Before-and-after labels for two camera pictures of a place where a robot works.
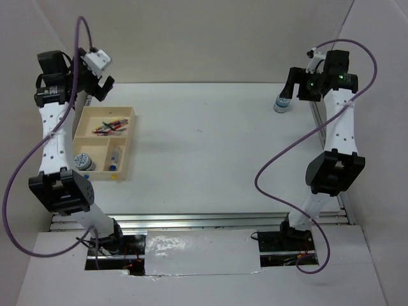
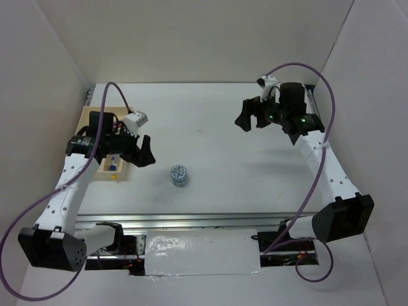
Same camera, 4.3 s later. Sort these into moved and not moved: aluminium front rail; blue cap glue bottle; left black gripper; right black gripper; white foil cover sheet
Moved: left black gripper; right black gripper
Not moved: white foil cover sheet; aluminium front rail; blue cap glue bottle
